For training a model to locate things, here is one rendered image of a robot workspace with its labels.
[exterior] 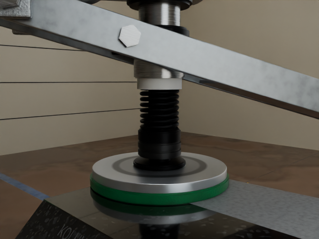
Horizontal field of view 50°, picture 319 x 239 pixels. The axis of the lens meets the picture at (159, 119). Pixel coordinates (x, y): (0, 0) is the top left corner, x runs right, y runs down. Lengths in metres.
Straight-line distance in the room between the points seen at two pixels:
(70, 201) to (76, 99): 5.18
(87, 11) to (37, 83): 4.87
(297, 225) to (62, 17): 0.38
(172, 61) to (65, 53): 5.10
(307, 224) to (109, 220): 0.22
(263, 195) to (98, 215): 0.23
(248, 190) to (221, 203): 0.07
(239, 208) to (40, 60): 5.01
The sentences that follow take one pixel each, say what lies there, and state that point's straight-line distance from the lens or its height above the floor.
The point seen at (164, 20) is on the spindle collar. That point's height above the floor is 1.11.
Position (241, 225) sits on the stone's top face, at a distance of 0.41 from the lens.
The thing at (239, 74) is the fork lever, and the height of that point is 1.04.
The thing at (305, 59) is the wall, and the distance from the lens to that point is 5.56.
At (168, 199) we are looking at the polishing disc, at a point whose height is 0.87.
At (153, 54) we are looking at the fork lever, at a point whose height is 1.06.
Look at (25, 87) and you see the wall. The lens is 5.25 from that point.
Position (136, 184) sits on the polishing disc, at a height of 0.89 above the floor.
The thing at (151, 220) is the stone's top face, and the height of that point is 0.87.
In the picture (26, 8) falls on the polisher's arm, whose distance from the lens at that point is 0.45.
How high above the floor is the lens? 1.03
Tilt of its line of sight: 7 degrees down
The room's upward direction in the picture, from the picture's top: straight up
